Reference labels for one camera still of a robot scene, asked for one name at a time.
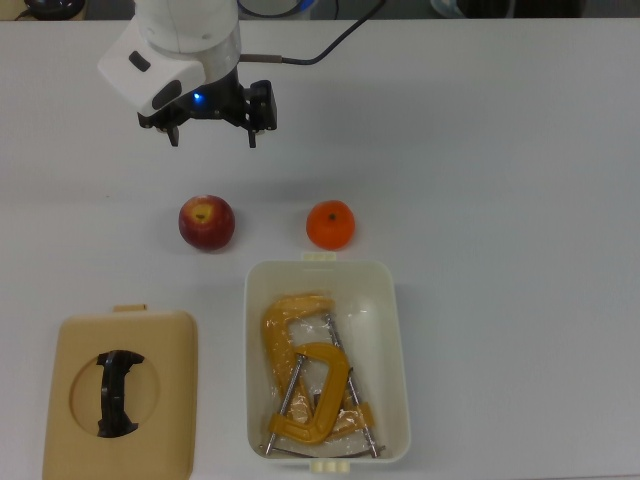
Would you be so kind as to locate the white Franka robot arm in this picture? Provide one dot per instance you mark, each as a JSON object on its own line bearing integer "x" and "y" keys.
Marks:
{"x": 175, "y": 25}

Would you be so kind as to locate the black background object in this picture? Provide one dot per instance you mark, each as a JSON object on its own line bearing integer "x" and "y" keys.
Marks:
{"x": 55, "y": 7}

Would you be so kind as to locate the large yellow C-clamp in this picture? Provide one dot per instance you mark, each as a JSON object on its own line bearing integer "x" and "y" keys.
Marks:
{"x": 280, "y": 340}

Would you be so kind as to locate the blue rimmed round object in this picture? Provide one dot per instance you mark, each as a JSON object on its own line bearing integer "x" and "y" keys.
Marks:
{"x": 277, "y": 6}

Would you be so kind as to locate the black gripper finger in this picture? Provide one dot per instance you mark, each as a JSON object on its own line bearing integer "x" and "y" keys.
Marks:
{"x": 157, "y": 119}
{"x": 264, "y": 107}

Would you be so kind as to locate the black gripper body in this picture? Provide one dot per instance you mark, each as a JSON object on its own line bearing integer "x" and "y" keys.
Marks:
{"x": 220, "y": 100}

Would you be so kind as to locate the orange fruit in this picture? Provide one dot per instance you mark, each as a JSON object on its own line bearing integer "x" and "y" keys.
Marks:
{"x": 330, "y": 226}

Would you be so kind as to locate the red apple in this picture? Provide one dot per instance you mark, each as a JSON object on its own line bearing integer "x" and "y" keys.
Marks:
{"x": 206, "y": 225}

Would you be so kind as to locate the beige plastic lid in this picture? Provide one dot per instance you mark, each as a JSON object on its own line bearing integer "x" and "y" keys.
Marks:
{"x": 165, "y": 400}

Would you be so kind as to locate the cream plastic container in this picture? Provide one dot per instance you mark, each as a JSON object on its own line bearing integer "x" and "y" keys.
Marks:
{"x": 390, "y": 350}

